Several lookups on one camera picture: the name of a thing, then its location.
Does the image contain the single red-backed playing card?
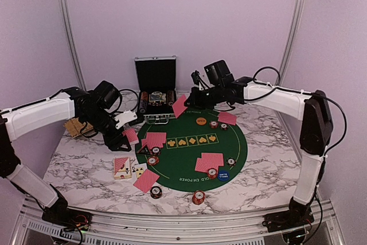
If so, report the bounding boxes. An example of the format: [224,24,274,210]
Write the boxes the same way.
[141,139,152,149]

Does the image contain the dark 100 chips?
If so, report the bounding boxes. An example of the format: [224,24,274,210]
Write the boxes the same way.
[151,147,161,154]
[220,123,229,130]
[226,158,236,167]

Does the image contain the orange round dealer button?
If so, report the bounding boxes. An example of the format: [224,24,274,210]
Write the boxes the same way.
[196,117,207,126]

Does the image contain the aluminium poker chip case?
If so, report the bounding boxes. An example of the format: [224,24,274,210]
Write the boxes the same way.
[134,56,177,125]

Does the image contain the blue small blind button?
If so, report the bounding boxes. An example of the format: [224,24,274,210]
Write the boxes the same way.
[217,170,230,182]

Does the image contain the aluminium frame post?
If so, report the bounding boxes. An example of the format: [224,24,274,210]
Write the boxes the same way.
[279,0,305,84]
[59,0,87,90]

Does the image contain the blue card deck in case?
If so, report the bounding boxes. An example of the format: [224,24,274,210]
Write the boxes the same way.
[149,91,167,106]

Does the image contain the black triangular all-in button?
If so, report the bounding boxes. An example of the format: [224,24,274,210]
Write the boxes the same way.
[137,145,152,155]

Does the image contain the red 5 chips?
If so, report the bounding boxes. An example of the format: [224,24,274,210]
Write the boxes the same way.
[147,155,159,166]
[209,120,218,129]
[207,168,218,180]

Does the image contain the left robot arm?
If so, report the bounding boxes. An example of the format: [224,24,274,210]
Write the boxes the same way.
[1,81,136,225]

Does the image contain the round green poker mat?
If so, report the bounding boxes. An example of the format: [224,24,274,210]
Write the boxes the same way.
[138,108,248,192]

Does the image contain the right aluminium frame post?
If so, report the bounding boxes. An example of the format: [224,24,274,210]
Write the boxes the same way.
[279,0,305,84]

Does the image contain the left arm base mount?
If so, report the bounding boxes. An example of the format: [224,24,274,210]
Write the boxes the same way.
[42,208,92,231]

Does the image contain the brown purple chip row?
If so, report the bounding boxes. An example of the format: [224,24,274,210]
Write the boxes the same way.
[138,91,149,114]

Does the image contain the card deck box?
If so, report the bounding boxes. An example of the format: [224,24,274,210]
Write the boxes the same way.
[114,157,132,180]

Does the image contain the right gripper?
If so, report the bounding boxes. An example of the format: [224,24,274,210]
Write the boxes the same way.
[183,85,224,111]

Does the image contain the red-backed card off mat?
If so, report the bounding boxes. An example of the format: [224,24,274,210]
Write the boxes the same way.
[133,169,160,193]

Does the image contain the red-backed card seat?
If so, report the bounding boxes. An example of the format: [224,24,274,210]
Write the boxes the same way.
[195,158,213,173]

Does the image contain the left aluminium frame post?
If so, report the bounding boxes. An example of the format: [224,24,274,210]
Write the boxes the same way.
[59,0,87,90]

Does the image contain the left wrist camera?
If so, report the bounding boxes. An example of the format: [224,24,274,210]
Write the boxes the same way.
[114,110,137,129]

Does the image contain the dark 100 chip stack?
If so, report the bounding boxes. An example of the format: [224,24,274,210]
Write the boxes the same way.
[150,186,162,199]

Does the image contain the five of clubs card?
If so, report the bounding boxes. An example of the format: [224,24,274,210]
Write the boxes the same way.
[132,164,147,180]

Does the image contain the red 5 chip stack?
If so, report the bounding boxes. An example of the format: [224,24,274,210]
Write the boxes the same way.
[192,190,205,205]

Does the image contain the red-backed card deck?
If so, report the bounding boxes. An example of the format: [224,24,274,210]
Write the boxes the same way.
[122,128,139,145]

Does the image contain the red 5 chips top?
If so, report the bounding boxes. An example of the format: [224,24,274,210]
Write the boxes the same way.
[209,120,218,129]

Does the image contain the woven bamboo tray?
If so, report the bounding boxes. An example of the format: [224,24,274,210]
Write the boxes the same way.
[64,118,93,138]

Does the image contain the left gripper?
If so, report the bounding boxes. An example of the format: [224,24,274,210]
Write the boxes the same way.
[82,107,131,151]

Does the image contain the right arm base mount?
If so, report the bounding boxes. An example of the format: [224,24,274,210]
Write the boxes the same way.
[262,211,314,232]

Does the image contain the dark brown chip row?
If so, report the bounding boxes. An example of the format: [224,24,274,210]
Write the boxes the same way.
[167,90,176,108]

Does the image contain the dark 100 chips top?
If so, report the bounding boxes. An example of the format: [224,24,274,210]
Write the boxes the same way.
[220,123,229,130]

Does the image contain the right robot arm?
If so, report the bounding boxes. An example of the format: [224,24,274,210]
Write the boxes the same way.
[185,60,333,227]

